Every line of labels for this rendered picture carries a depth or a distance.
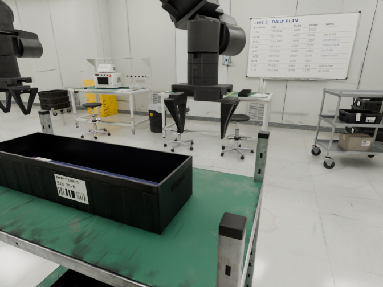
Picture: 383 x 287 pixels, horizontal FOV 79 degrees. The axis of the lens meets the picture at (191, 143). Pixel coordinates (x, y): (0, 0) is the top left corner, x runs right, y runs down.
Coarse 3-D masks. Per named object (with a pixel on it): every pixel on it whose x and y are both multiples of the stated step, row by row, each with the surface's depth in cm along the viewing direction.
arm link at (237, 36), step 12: (204, 0) 37; (216, 0) 39; (192, 12) 39; (204, 12) 40; (216, 12) 41; (180, 24) 42; (228, 24) 43; (228, 36) 42; (240, 36) 44; (228, 48) 43; (240, 48) 46
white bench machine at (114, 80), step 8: (104, 64) 456; (112, 64) 458; (104, 72) 454; (112, 72) 462; (120, 72) 474; (96, 80) 459; (104, 80) 454; (112, 80) 450; (120, 80) 474; (112, 88) 458
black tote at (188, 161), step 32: (0, 160) 63; (32, 160) 57; (64, 160) 78; (96, 160) 73; (128, 160) 67; (160, 160) 63; (192, 160) 60; (32, 192) 62; (64, 192) 56; (96, 192) 52; (128, 192) 48; (160, 192) 46; (192, 192) 63; (128, 224) 51; (160, 224) 47
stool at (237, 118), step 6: (234, 114) 342; (240, 114) 342; (234, 120) 321; (240, 120) 319; (246, 120) 322; (228, 138) 340; (234, 138) 344; (246, 138) 340; (222, 144) 366; (234, 144) 349; (240, 144) 370; (228, 150) 341; (240, 150) 337; (252, 150) 349; (222, 156) 339
